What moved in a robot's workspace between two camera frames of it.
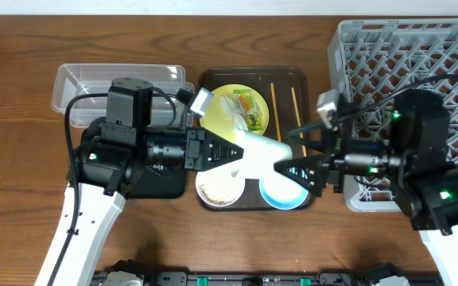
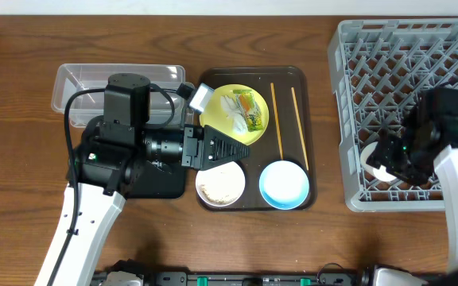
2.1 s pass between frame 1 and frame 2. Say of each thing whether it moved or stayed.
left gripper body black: stayed
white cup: moved
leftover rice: stayed
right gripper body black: moved
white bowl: stayed
